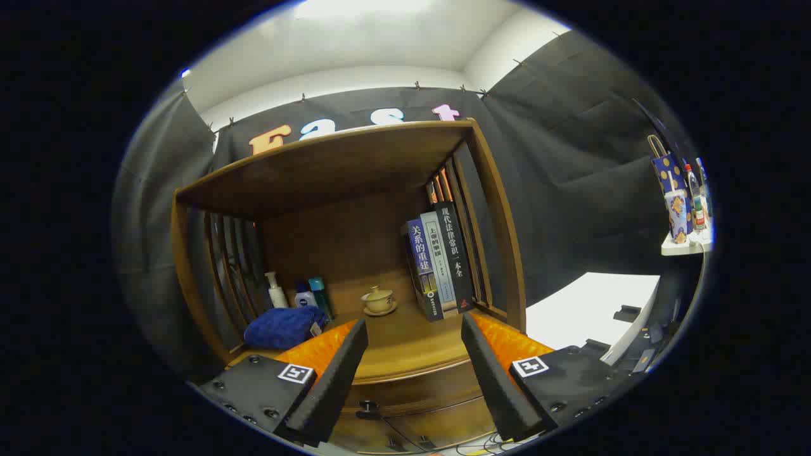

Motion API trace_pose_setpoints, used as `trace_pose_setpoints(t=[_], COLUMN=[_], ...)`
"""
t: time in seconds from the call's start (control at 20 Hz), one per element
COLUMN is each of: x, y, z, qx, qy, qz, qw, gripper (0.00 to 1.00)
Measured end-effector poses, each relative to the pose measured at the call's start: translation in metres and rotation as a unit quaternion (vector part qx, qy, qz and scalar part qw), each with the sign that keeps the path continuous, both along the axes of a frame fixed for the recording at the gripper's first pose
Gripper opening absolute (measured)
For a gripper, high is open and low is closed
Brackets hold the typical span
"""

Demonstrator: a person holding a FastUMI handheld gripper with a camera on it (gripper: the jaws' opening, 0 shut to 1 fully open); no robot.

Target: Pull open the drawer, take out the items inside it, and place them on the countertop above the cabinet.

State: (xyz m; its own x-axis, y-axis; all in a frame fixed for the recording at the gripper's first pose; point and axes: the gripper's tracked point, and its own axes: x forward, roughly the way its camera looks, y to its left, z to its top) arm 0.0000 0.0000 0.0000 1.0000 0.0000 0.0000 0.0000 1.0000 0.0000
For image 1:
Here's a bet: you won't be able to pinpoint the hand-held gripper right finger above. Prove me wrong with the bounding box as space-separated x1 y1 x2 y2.
461 312 647 443

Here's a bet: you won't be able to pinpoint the wooden drawer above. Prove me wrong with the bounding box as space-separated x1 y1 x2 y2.
345 361 494 420

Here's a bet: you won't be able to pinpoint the blue towel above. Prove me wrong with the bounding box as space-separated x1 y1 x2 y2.
244 306 327 351

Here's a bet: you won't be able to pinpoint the blue patterned gift bag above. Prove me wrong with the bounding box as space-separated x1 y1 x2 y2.
648 134 688 197

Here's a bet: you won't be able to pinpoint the floor cables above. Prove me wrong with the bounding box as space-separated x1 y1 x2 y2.
453 431 514 455

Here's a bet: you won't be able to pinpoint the beige lidded teacup with saucer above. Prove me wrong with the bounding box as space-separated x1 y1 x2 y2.
361 286 398 317

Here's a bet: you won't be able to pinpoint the white pump bottle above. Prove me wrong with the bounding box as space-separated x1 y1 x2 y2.
265 271 290 310

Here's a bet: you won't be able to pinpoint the white cabinet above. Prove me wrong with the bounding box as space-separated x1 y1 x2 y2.
525 272 661 367

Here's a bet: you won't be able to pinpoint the black floor equipment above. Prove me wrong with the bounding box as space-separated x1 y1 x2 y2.
624 313 685 376

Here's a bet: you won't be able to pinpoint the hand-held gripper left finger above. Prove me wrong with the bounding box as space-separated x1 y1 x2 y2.
198 319 369 448

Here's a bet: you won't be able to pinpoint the blue patterned carton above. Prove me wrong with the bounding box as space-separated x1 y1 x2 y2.
664 190 693 245

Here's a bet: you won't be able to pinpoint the wooden countertop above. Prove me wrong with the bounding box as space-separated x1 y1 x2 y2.
228 298 527 384

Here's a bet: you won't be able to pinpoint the wooden cabinet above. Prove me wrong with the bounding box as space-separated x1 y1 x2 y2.
171 119 528 453

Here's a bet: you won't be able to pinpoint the grey spine book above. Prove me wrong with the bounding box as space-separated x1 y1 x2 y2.
419 211 458 315

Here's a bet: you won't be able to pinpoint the teal bottle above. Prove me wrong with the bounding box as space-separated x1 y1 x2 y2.
309 277 333 320

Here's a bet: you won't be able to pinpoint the white shelf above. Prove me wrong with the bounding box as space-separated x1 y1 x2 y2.
661 222 713 256

